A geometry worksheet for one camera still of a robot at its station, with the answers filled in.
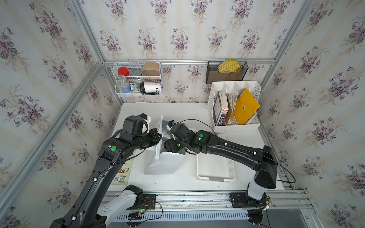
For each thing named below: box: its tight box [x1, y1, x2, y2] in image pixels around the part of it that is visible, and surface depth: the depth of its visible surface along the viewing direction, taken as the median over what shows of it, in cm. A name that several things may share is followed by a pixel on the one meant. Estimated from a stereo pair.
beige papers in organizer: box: [225, 87, 239, 125], surface depth 90 cm
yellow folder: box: [234, 87, 261, 125], surface depth 100 cm
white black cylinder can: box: [143, 81, 162, 93], surface depth 95 cm
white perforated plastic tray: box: [196, 152, 236, 182], surface depth 86 cm
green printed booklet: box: [110, 156, 135, 186], surface depth 84 cm
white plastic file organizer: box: [207, 80, 262, 133], surface depth 100 cm
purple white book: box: [212, 90, 229, 126], surface depth 91 cm
